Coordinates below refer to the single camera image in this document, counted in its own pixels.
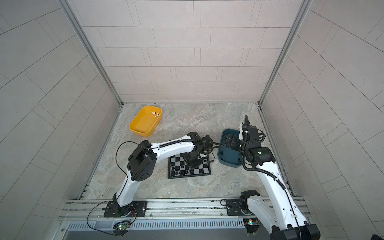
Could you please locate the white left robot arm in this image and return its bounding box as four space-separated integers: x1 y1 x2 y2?
111 132 214 212

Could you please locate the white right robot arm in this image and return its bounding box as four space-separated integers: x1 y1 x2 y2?
224 116 321 240

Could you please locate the green circuit board left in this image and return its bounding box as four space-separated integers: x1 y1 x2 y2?
113 221 131 231

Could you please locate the teal plastic tub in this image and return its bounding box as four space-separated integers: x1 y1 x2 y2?
218 129 242 168

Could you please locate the black white chessboard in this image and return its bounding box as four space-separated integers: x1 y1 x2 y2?
168 155 211 179

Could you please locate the yellow plastic tub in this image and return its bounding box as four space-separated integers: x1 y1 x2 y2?
129 106 162 137

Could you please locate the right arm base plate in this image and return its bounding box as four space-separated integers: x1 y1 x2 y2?
221 199 247 216

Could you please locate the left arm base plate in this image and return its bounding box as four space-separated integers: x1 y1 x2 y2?
104 201 148 218

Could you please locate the aluminium rail frame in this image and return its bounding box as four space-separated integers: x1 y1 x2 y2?
52 196 304 240

